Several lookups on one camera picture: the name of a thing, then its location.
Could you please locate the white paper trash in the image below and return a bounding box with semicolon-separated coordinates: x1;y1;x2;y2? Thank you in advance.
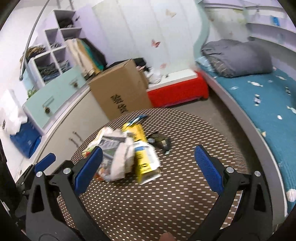
82;127;135;182

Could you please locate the yellow snack bag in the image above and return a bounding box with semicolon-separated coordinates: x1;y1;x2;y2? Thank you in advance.
122;123;161;185

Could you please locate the dark green snack wrapper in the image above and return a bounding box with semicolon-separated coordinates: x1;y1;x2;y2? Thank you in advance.
147;132;171;155

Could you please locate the blue storage bag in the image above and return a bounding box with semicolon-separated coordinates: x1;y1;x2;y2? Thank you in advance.
10;122;42;159

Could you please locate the mint green drawer cabinet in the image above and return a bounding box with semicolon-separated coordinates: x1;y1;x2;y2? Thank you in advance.
23;66;86;135

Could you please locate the brown polka dot tablecloth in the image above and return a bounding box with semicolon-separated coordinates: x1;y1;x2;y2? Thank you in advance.
80;108;248;240

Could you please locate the white cubby shelf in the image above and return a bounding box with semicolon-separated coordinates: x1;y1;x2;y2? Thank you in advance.
26;9;82;89

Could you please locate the blue white wrapper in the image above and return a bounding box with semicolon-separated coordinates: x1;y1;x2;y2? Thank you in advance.
127;114;148;126

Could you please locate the large cardboard box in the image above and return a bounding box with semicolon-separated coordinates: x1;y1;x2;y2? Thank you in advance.
89;59;152;120

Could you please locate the hanging clothes pile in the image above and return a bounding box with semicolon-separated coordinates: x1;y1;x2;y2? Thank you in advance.
65;38;107;77

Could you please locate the teal quilted bed mattress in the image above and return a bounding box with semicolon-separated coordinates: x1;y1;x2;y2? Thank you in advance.
197;57;295;212

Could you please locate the small cardboard box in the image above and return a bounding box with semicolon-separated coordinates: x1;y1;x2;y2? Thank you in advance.
139;70;149;89

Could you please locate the white plastic bag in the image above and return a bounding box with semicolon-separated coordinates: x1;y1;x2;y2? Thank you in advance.
146;68;162;84

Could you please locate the red storage bench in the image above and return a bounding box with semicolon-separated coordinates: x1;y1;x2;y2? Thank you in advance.
147;69;209;108

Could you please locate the folded grey blanket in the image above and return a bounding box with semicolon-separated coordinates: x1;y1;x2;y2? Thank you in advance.
201;39;273;78

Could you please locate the white bed frame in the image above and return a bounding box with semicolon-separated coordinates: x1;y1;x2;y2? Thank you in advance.
199;70;287;226

